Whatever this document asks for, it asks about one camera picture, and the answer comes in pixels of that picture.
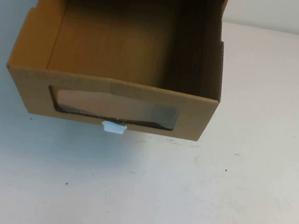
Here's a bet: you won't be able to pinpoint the brown cardboard shoe box sleeve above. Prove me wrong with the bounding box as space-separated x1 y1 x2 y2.
38 0 231 43

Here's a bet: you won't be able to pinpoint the brown cardboard shoe box drawer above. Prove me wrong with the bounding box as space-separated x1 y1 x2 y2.
0 0 240 145

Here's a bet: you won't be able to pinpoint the white plastic pull tab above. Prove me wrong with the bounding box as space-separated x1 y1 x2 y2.
100 120 128 136

